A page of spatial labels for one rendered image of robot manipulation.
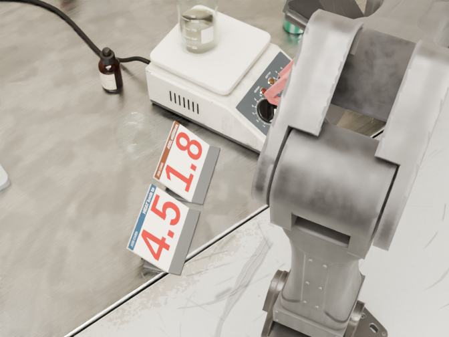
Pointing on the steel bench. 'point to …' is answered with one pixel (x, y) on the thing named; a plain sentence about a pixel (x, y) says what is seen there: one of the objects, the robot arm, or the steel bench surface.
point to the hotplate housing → (211, 101)
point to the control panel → (244, 107)
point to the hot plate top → (233, 75)
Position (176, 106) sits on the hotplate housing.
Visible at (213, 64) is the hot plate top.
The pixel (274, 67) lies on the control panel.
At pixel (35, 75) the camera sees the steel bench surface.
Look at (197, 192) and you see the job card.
